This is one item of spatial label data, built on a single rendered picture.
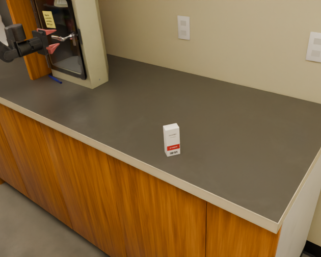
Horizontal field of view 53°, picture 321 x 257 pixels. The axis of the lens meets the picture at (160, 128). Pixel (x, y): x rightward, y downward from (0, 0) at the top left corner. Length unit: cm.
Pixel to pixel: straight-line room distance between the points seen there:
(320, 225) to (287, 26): 103
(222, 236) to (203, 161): 25
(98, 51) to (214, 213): 95
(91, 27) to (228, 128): 77
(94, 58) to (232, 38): 65
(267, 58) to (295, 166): 59
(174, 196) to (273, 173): 34
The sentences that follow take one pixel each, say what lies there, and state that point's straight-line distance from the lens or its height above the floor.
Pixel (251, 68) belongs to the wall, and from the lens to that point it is 156.
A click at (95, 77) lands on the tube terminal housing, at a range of 163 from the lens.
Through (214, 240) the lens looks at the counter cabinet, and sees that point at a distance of 116.
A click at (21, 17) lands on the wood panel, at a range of 180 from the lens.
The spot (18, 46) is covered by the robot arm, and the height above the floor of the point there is 122.
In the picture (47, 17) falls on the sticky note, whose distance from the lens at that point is 168.
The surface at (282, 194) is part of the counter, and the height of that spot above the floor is 94.
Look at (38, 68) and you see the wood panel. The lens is 187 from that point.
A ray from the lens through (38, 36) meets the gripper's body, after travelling 152.
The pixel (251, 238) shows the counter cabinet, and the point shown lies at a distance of 105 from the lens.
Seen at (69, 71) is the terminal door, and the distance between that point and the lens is 169.
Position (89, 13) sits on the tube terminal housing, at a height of 129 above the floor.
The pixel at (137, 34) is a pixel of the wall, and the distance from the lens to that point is 189.
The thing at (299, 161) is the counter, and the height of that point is 94.
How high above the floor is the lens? 162
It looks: 33 degrees down
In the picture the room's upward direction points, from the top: 4 degrees counter-clockwise
